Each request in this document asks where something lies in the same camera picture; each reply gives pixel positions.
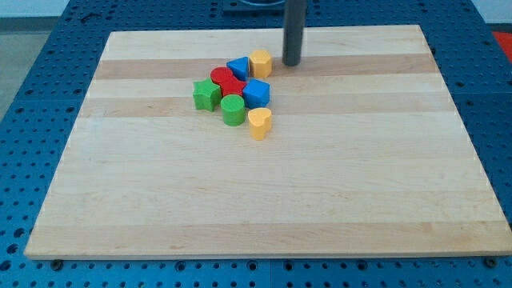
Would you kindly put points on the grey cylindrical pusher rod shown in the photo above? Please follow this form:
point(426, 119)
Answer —
point(293, 26)

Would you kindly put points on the green cylinder block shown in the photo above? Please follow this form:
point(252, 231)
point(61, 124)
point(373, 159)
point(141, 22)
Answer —
point(233, 110)

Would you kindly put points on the red star block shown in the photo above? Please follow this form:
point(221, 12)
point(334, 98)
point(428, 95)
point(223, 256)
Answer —
point(232, 86)

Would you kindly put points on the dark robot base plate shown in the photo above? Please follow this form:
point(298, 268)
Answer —
point(256, 6)

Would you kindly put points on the yellow heart block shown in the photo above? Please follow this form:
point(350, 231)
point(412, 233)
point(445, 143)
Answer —
point(260, 122)

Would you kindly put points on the red cylinder block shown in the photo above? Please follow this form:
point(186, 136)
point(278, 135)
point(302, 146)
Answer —
point(221, 74)

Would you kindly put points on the blue triangle block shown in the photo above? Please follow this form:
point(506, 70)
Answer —
point(240, 68)

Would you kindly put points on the yellow hexagon block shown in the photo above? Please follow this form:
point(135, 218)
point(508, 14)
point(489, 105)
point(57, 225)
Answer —
point(260, 63)

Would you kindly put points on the green star block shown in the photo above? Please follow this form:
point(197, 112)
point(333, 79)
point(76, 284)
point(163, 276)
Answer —
point(207, 95)

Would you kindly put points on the blue cube block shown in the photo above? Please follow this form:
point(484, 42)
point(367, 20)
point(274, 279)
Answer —
point(256, 94)

